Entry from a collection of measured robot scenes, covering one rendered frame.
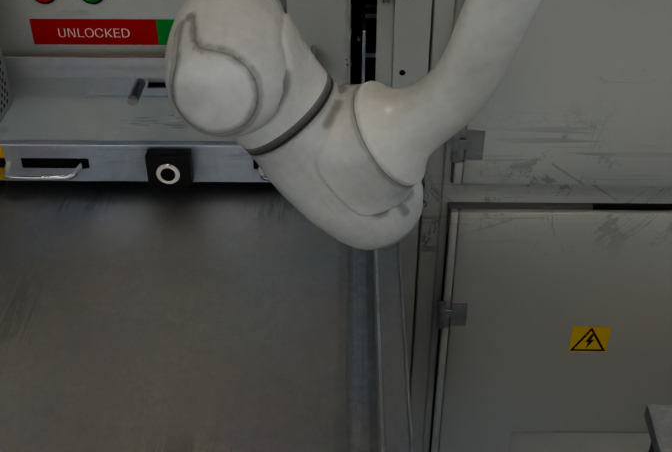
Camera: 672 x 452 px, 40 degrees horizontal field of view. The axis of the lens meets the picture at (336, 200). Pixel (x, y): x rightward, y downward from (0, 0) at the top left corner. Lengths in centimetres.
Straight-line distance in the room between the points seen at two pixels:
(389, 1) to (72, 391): 61
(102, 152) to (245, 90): 60
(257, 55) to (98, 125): 59
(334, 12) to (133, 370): 50
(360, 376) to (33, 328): 38
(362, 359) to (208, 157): 39
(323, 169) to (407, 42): 47
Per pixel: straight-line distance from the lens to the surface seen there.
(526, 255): 143
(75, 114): 131
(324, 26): 120
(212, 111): 74
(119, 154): 131
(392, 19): 124
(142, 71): 121
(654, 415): 118
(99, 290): 118
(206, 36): 74
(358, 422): 98
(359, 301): 112
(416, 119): 80
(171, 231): 126
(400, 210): 85
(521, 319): 151
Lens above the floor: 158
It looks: 34 degrees down
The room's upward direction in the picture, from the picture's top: straight up
